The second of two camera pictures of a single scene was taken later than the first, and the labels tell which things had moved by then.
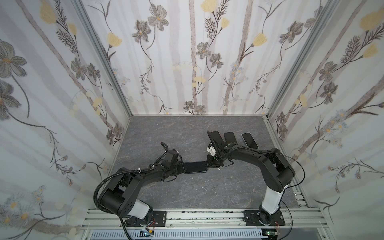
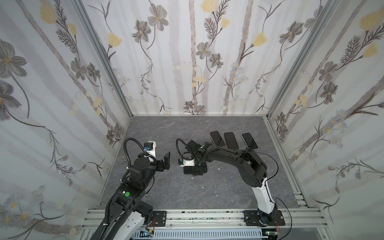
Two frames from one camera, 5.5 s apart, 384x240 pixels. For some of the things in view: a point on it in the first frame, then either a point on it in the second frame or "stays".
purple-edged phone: (249, 140) stays
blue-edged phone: (229, 137) stays
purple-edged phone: (216, 135) stays
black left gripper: (182, 167) -> (160, 167)
